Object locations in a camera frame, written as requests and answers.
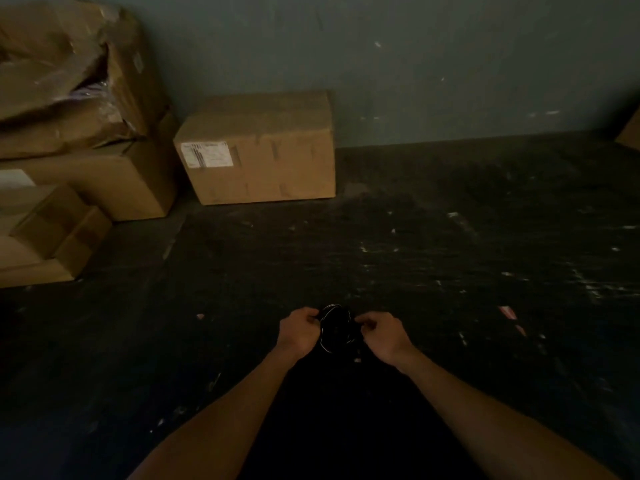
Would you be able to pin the person's left forearm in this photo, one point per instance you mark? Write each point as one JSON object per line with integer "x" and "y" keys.
{"x": 220, "y": 419}

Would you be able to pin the torn open cardboard box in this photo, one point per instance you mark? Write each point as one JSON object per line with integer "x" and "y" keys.
{"x": 65, "y": 79}

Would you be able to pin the person's right forearm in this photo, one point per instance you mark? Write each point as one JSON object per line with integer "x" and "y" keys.
{"x": 490, "y": 424}

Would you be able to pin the flat cardboard box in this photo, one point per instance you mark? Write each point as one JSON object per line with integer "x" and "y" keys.
{"x": 75, "y": 249}
{"x": 45, "y": 219}

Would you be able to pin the person's right hand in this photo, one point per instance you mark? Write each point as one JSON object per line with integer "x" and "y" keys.
{"x": 387, "y": 337}

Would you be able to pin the cardboard box diamond cutout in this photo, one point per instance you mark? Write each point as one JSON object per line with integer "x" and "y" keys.
{"x": 631, "y": 132}

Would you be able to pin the sealed cardboard box white label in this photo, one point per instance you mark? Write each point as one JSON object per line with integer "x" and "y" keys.
{"x": 260, "y": 149}

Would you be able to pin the large cardboard box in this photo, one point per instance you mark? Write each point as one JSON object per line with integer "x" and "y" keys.
{"x": 125, "y": 179}

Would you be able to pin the person's left hand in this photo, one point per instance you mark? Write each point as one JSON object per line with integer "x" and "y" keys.
{"x": 297, "y": 332}

